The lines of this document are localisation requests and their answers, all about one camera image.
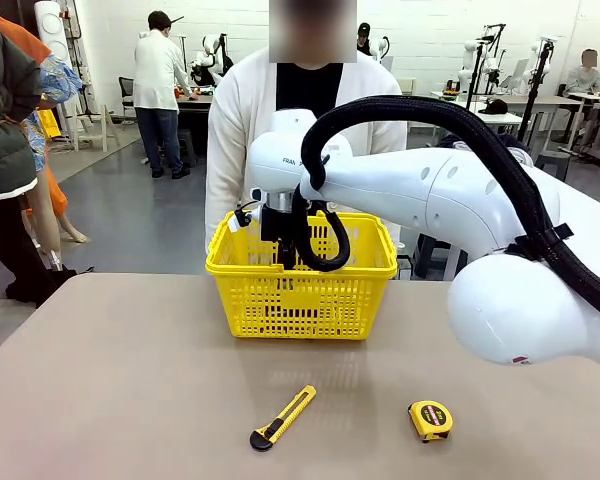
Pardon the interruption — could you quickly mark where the yellow floor sign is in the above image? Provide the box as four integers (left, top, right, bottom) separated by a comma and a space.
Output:
37, 108, 62, 142

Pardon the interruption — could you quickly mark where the yellow plastic shopping basket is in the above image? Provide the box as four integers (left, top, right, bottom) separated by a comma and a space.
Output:
204, 209, 399, 341

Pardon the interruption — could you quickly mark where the person in white cardigan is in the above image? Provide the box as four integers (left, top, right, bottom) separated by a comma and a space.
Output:
204, 0, 409, 251

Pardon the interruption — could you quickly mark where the person in white coat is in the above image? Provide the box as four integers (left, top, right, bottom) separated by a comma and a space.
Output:
132, 9, 202, 180

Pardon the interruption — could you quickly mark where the person in dark vest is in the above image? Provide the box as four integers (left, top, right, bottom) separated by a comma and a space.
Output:
0, 7, 77, 307

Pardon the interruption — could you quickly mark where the dark purple cloth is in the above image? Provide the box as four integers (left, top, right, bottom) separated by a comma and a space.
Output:
438, 130, 523, 151

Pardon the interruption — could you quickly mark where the yellow tape measure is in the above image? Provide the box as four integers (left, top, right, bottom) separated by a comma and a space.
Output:
407, 399, 454, 444

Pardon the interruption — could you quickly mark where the small dark stool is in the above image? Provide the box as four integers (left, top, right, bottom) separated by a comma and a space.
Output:
534, 149, 572, 182

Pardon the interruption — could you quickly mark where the mannequin in orange garment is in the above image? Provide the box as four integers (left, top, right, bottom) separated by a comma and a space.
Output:
0, 7, 89, 274

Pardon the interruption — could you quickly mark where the thick black sleeved cable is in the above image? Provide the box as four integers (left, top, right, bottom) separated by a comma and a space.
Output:
293, 93, 600, 334

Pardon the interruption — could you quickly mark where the person in black cap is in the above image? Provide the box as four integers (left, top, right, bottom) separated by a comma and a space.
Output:
355, 21, 387, 57

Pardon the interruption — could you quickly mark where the blue patterned shirt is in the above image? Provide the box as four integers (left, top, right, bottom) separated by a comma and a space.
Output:
27, 53, 84, 174

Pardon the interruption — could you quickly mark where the large white table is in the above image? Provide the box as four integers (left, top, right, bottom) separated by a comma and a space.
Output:
523, 163, 600, 281

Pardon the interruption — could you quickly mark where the black tripod stand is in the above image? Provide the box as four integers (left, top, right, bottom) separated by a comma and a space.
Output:
461, 22, 507, 124
516, 38, 557, 142

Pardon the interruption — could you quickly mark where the yellow utility knife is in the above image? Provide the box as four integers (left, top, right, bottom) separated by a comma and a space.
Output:
248, 384, 317, 452

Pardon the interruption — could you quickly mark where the grey plastic stool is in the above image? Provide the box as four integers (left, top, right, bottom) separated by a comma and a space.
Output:
412, 230, 469, 282

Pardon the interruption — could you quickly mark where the seated person in grey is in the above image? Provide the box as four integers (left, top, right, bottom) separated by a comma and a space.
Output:
559, 48, 600, 99

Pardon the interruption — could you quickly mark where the small white table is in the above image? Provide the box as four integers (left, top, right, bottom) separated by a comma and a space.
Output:
467, 99, 525, 132

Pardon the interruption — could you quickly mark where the black cap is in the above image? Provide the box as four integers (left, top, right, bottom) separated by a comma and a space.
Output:
478, 98, 509, 117

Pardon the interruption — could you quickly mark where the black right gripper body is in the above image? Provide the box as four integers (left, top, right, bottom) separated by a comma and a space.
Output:
258, 206, 297, 246

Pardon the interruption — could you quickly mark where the black office chair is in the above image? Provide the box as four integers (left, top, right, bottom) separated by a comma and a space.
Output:
118, 76, 137, 122

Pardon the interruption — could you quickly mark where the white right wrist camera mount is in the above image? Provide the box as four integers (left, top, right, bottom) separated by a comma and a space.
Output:
233, 186, 269, 233

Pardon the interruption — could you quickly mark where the white wooden step stool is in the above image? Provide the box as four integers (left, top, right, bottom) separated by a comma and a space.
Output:
63, 102, 122, 154

